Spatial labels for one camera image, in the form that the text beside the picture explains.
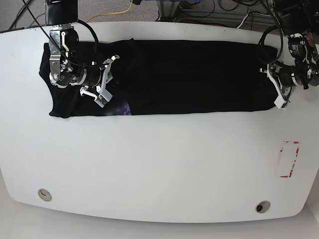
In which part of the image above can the black cable loop left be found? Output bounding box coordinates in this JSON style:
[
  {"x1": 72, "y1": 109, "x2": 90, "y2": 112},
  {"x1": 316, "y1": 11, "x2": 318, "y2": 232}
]
[{"x1": 77, "y1": 19, "x2": 100, "y2": 50}]

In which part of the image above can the left table grommet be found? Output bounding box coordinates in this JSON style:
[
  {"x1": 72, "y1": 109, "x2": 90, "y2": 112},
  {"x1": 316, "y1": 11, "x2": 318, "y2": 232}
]
[{"x1": 38, "y1": 189, "x2": 52, "y2": 202}]

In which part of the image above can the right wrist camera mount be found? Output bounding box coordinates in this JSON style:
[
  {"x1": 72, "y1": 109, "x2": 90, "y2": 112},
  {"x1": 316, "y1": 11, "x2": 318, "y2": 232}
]
[{"x1": 80, "y1": 55, "x2": 120, "y2": 108}]

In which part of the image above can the black cable loop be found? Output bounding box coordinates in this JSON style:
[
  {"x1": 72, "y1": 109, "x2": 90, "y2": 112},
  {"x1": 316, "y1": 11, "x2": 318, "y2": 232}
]
[
  {"x1": 256, "y1": 24, "x2": 285, "y2": 67},
  {"x1": 77, "y1": 19, "x2": 100, "y2": 50}
]

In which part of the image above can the black cable loop right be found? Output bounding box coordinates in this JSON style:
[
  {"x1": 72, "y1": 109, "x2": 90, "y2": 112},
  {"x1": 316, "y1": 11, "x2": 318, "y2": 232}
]
[{"x1": 256, "y1": 24, "x2": 285, "y2": 67}]

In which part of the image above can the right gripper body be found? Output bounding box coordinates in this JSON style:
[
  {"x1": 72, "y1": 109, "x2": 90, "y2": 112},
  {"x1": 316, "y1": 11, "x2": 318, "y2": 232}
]
[{"x1": 82, "y1": 68, "x2": 103, "y2": 87}]

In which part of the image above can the right table grommet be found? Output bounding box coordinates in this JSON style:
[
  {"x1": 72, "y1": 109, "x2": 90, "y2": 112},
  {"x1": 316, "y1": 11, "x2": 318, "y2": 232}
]
[{"x1": 255, "y1": 201, "x2": 271, "y2": 214}]

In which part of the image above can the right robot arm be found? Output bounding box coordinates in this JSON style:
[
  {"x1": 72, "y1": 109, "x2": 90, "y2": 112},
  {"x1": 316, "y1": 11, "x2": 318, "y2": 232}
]
[{"x1": 45, "y1": 0, "x2": 99, "y2": 88}]

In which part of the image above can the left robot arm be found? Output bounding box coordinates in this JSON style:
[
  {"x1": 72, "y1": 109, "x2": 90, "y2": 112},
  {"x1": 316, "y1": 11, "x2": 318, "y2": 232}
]
[{"x1": 257, "y1": 0, "x2": 319, "y2": 90}]

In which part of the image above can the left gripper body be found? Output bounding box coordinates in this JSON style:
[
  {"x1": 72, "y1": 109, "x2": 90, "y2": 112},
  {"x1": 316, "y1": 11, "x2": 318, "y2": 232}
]
[{"x1": 279, "y1": 67, "x2": 299, "y2": 87}]

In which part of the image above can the red tape rectangle marking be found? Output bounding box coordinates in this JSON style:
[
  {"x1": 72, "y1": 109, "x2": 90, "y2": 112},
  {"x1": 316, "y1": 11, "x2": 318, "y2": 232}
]
[{"x1": 276, "y1": 141, "x2": 300, "y2": 178}]

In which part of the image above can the table grommet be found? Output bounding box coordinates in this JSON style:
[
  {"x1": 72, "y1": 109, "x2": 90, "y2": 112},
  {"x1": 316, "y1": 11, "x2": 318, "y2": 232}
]
[
  {"x1": 38, "y1": 189, "x2": 52, "y2": 202},
  {"x1": 255, "y1": 201, "x2": 271, "y2": 214}
]

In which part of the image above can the yellow cable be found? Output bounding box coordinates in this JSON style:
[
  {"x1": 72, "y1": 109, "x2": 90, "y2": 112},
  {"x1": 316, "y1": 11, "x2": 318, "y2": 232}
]
[{"x1": 86, "y1": 0, "x2": 134, "y2": 23}]

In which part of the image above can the black t-shirt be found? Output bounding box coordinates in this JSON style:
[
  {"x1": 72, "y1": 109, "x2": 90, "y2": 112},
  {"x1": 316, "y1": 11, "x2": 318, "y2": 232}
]
[{"x1": 39, "y1": 39, "x2": 278, "y2": 119}]

